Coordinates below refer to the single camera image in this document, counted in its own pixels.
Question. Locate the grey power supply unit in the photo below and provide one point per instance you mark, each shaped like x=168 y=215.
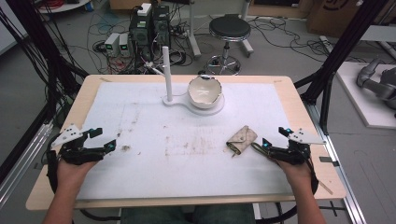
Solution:
x=124 y=45
x=111 y=44

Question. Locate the beige key pouch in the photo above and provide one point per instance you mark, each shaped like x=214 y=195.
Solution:
x=242 y=139

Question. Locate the black round stool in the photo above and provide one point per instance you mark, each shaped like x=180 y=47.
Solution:
x=229 y=28

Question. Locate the black computer tower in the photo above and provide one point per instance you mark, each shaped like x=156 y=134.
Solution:
x=140 y=37
x=161 y=26

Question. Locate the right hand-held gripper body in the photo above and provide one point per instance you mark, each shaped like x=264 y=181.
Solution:
x=294 y=149

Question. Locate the person's legs in jeans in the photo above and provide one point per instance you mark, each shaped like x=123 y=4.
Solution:
x=186 y=214

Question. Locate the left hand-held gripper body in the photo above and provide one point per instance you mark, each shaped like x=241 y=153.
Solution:
x=73 y=151

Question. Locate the white stand with pole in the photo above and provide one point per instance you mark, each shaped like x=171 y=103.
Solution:
x=168 y=77

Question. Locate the person's left hand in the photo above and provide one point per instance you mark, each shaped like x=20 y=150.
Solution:
x=74 y=172

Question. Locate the white foam mat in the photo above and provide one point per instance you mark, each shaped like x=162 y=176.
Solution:
x=174 y=174

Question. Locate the black metal frame post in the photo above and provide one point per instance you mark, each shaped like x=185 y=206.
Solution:
x=334 y=59

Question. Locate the cardboard box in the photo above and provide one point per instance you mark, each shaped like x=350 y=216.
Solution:
x=336 y=15

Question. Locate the white box on computer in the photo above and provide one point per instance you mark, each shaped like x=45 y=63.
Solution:
x=144 y=9

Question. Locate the white floor board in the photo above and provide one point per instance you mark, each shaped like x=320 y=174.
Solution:
x=361 y=102

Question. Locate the white metal table leg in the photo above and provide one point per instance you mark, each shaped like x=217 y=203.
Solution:
x=193 y=34
x=246 y=37

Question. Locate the person's right hand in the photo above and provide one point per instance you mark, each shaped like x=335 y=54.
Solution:
x=295 y=175

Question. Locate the white shell-shaped ceramic bowl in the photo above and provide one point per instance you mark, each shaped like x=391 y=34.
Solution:
x=204 y=93

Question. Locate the aluminium rail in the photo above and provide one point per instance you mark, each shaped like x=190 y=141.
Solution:
x=18 y=168
x=342 y=186

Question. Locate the black tape strip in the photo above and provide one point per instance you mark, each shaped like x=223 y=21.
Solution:
x=327 y=160

